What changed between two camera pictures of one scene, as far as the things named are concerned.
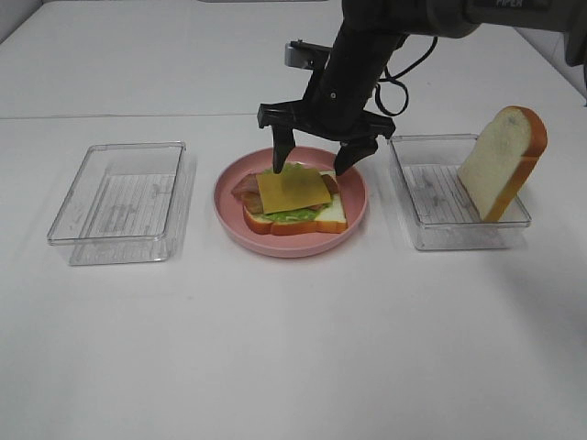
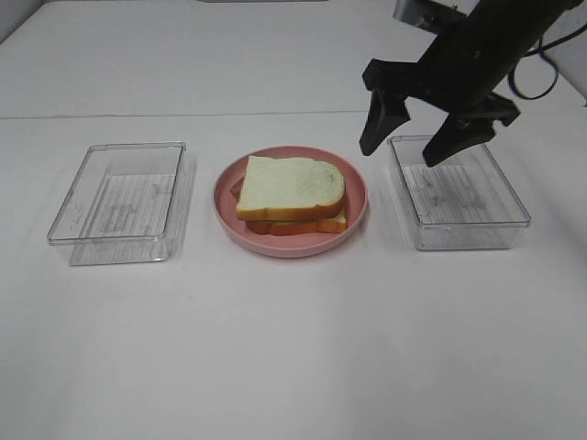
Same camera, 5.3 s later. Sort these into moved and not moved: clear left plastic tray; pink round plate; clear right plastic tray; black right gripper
Moved: black right gripper
Not moved: clear left plastic tray; pink round plate; clear right plastic tray
